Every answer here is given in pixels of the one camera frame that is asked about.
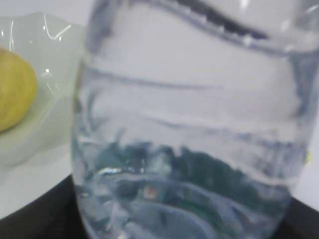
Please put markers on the yellow pear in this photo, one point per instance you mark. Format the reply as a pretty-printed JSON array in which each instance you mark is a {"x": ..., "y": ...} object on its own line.
[{"x": 18, "y": 88}]

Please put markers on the clear water bottle green label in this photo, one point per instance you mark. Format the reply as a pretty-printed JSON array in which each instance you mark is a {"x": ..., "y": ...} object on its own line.
[{"x": 192, "y": 118}]

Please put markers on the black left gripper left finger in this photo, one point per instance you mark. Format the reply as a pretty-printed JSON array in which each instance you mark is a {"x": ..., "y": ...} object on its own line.
[{"x": 54, "y": 215}]

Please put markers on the green wavy glass plate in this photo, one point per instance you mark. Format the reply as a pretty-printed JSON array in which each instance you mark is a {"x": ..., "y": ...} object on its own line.
[{"x": 52, "y": 46}]

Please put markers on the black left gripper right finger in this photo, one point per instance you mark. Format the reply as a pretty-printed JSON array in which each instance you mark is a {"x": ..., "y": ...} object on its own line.
[{"x": 300, "y": 222}]

